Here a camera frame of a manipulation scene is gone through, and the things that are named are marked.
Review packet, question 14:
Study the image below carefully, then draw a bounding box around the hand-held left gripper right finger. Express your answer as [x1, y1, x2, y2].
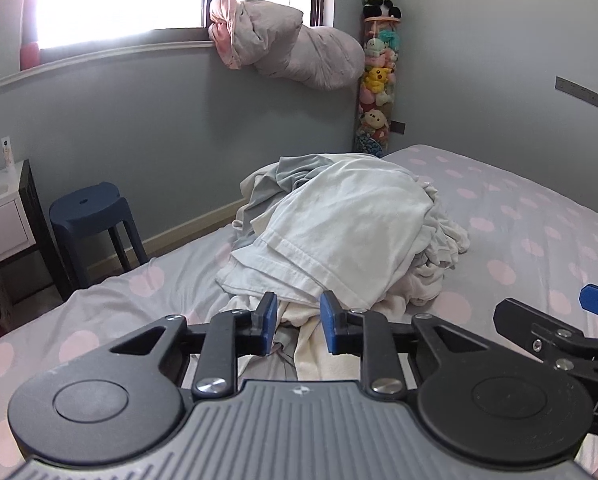
[320, 290, 486, 401]

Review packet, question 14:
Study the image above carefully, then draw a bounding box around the clear tube of plush toys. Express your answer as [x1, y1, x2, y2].
[354, 16, 404, 158]

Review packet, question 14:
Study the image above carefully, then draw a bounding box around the dark blue plastic stool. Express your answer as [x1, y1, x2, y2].
[48, 182, 148, 291]

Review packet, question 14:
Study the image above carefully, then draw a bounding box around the white window sill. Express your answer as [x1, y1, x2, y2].
[0, 40, 217, 90]

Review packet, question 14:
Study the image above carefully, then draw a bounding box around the grey wall socket strip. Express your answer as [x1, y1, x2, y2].
[555, 76, 598, 111]

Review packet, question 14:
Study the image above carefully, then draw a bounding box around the bed with pink-dotted sheet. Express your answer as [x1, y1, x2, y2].
[0, 144, 598, 480]

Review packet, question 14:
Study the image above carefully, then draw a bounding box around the window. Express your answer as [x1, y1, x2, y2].
[21, 0, 337, 68]

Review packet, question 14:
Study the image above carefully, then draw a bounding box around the grey garment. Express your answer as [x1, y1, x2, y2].
[234, 152, 340, 256]

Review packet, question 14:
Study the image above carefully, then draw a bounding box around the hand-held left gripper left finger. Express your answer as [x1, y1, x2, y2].
[108, 291, 278, 402]

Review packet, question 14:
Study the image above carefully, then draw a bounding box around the white t-shirt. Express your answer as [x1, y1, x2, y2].
[216, 157, 434, 311]

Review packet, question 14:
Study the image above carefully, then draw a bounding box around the tied grey-pink curtain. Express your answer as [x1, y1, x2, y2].
[208, 0, 366, 92]

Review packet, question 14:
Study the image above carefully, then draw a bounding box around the crumpled white garment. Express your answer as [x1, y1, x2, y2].
[374, 180, 472, 311]

